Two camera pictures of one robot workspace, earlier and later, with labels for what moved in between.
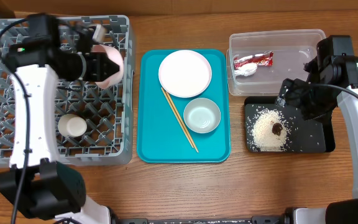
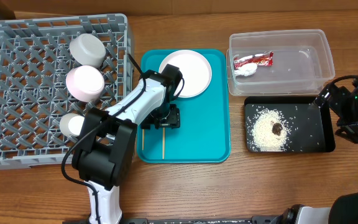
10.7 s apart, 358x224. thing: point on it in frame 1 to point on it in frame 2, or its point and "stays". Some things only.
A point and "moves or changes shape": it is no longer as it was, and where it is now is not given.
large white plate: [184, 73] stays
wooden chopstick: [178, 119] to [143, 134]
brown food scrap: [276, 128] stays
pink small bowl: [116, 57] to [84, 83]
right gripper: [293, 93] to [330, 94]
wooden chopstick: [181, 122] to [163, 142]
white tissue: [247, 69] stays
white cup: [72, 126] stays
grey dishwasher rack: [94, 124] stays
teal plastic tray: [160, 137] stays
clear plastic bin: [258, 61] stays
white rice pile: [262, 133] stays
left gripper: [100, 73] to [174, 121]
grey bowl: [202, 115] moves or changes shape
